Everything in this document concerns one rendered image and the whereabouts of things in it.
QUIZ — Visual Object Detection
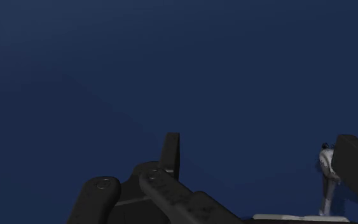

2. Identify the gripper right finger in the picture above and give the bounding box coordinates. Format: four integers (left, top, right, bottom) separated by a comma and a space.
331, 134, 358, 216

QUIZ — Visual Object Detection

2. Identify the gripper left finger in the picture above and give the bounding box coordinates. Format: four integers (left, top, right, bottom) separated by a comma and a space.
66, 132, 245, 224

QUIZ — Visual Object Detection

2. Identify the white human figure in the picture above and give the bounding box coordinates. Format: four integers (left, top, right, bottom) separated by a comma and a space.
318, 143, 342, 216

